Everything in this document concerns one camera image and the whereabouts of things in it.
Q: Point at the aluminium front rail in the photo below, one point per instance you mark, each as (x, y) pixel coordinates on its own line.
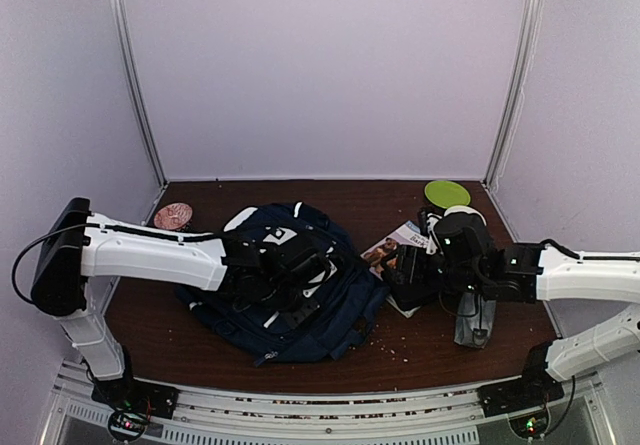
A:
(443, 415)

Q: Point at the navy blue backpack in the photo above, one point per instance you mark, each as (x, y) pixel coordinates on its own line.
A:
(349, 300)

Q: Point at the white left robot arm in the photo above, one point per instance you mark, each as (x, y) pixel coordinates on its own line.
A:
(83, 244)

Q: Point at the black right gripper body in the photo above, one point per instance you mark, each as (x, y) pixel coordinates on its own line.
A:
(453, 279)

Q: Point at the grey pencil case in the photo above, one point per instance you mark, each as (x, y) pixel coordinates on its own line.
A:
(474, 321)

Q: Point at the aluminium frame post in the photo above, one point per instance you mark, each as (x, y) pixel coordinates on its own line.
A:
(135, 90)
(515, 93)

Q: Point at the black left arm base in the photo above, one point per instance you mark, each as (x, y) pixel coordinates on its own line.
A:
(131, 395)

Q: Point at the aluminium frame post right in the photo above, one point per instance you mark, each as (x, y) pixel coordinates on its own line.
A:
(515, 93)

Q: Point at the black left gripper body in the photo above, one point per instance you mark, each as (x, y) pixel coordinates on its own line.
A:
(281, 296)

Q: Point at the green plate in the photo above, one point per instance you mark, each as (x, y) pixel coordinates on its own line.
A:
(445, 194)

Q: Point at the orange patterned bowl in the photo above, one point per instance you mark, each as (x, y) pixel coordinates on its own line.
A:
(174, 217)

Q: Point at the aluminium frame post left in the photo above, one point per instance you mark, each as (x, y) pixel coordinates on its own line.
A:
(135, 90)

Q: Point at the white bowl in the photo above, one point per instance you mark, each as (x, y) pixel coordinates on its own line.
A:
(461, 209)

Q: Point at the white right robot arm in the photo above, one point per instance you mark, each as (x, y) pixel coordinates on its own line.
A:
(547, 271)

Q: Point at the dog picture book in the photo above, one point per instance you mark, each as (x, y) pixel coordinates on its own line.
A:
(392, 250)

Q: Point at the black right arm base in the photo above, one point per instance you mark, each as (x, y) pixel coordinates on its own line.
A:
(535, 387)

